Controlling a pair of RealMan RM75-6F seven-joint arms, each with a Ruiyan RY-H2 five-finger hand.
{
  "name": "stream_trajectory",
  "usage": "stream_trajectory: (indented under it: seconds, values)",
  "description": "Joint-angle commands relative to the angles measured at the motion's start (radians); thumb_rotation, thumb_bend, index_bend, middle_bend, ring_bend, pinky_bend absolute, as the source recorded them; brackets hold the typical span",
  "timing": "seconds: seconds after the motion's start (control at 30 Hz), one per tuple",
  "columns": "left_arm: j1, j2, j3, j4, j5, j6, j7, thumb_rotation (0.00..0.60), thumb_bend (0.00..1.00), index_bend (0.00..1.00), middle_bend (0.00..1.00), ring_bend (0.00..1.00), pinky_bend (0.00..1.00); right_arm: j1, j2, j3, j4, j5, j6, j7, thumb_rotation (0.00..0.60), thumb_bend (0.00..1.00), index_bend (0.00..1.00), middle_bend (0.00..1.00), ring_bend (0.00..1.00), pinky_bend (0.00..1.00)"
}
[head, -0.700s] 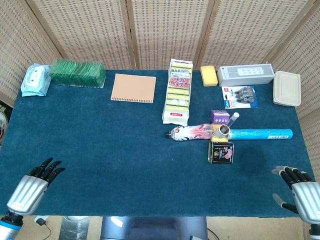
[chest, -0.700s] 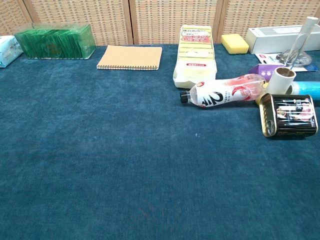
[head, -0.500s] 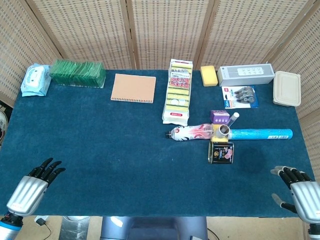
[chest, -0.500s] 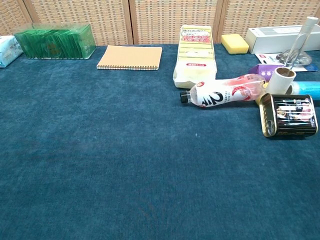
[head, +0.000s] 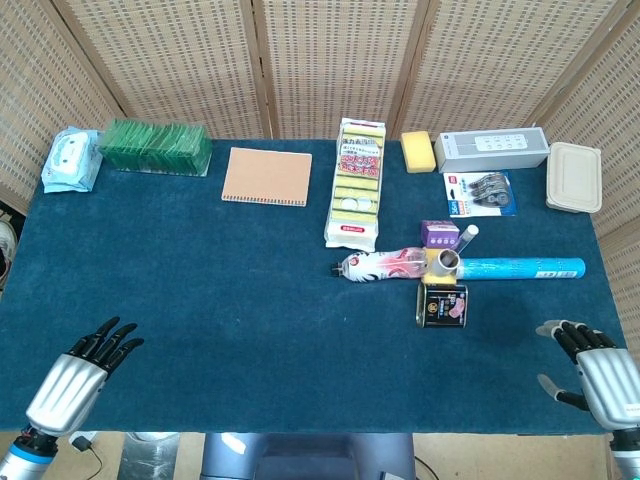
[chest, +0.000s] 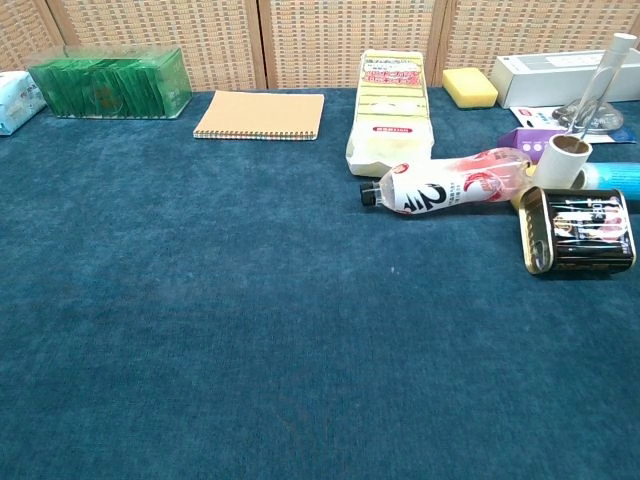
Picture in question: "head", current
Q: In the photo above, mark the yellow sponge multipack bag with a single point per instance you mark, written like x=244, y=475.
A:
x=356, y=190

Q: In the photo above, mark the white power strip box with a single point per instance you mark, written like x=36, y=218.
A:
x=490, y=150

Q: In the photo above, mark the correction tape blister pack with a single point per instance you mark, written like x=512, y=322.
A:
x=480, y=195

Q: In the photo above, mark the white red plastic drink bottle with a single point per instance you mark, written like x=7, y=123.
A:
x=380, y=265

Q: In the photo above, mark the white paper roll cardboard core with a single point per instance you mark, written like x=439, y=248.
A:
x=442, y=267

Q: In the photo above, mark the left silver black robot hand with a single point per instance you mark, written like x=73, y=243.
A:
x=65, y=390

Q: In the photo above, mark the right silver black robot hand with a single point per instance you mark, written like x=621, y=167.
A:
x=610, y=390

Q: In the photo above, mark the silver metal post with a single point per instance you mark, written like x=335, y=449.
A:
x=150, y=457

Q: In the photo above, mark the light blue wrapped roll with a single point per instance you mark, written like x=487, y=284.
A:
x=520, y=268

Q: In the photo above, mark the beige lidded food container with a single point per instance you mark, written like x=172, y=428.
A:
x=574, y=177

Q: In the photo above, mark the small purple box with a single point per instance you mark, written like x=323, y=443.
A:
x=437, y=234

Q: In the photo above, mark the black luncheon meat can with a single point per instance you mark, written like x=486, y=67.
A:
x=442, y=305

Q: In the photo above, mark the clear box of green packets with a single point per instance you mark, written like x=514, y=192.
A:
x=155, y=147

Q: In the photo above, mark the woven bamboo folding screen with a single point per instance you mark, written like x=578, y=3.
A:
x=325, y=60

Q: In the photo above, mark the dark blue table cloth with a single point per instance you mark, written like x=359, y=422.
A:
x=200, y=300

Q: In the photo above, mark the blue grey robot torso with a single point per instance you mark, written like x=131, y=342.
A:
x=305, y=457

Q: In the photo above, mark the bottle with white round cap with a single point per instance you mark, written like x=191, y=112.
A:
x=468, y=233

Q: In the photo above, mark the light blue wet wipes pack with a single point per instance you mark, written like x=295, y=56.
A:
x=67, y=160

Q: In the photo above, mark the large yellow sponge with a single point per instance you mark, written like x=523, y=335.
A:
x=418, y=152

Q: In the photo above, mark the brown spiral notebook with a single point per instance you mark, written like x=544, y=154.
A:
x=267, y=176

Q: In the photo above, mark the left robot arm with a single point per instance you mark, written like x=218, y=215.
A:
x=22, y=457

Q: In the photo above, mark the small yellow sponge block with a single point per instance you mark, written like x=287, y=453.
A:
x=434, y=280

